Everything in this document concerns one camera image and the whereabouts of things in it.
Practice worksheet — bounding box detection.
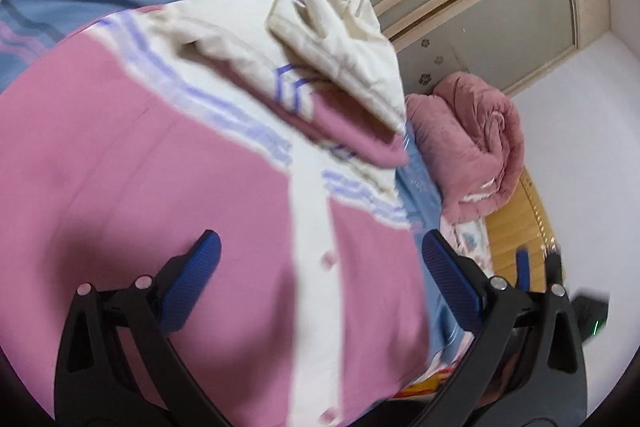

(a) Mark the pink and white hooded jacket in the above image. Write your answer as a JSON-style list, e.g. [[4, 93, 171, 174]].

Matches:
[[1, 0, 433, 426]]

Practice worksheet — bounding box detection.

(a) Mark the wooden headboard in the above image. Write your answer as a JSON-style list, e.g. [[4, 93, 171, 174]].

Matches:
[[486, 169, 556, 291]]

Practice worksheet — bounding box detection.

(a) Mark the floral pillow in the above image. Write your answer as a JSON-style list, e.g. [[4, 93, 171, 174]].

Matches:
[[439, 218, 495, 277]]

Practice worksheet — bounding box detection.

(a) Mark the yellow red cardboard box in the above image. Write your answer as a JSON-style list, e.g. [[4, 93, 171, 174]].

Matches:
[[393, 364, 457, 400]]

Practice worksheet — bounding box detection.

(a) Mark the rolled pink quilt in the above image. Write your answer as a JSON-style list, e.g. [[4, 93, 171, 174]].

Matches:
[[405, 72, 525, 225]]

